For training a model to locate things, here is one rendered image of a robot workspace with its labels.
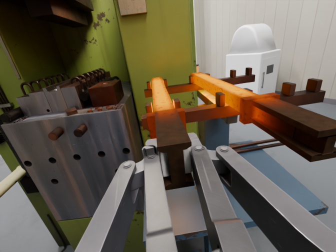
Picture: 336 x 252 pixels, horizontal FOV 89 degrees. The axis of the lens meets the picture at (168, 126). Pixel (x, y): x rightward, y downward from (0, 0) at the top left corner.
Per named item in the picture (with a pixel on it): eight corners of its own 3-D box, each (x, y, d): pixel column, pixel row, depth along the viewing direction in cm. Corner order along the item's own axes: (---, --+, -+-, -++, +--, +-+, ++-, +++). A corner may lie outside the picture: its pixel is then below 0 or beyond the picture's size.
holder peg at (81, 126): (83, 137, 51) (80, 128, 50) (75, 138, 51) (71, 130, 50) (88, 131, 55) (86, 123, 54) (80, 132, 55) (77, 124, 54)
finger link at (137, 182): (163, 185, 13) (124, 192, 13) (159, 150, 18) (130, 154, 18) (160, 170, 12) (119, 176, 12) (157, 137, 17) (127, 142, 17)
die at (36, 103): (82, 109, 58) (73, 84, 55) (24, 116, 58) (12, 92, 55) (113, 85, 96) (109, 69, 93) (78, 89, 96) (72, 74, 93)
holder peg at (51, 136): (58, 140, 51) (55, 132, 50) (49, 141, 51) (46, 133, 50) (65, 134, 55) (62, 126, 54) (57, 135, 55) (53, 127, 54)
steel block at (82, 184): (146, 209, 71) (121, 109, 52) (56, 221, 71) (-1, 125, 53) (151, 142, 122) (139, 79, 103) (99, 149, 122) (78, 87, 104)
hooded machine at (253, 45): (277, 101, 297) (290, 18, 245) (255, 109, 274) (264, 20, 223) (243, 94, 353) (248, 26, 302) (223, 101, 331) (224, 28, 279)
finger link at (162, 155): (170, 176, 15) (162, 178, 15) (164, 138, 21) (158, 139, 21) (166, 147, 14) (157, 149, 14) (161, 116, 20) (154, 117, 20)
